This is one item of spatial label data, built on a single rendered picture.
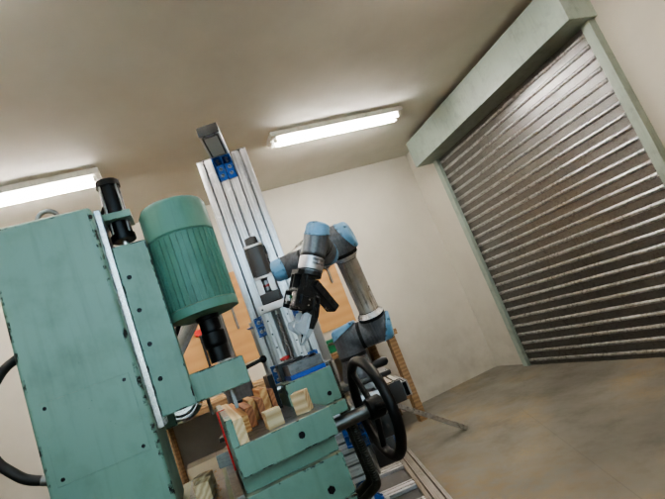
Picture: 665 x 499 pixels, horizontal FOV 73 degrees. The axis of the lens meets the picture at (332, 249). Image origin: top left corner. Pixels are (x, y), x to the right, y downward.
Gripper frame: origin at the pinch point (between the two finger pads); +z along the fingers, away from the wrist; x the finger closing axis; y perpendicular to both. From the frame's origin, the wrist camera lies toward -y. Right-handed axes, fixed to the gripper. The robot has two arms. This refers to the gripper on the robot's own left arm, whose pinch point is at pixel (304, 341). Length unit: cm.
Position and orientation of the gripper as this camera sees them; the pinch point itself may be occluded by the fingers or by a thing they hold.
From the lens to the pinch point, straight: 132.7
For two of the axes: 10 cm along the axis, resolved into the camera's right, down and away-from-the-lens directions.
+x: 5.8, -1.3, -8.0
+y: -8.0, -2.8, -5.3
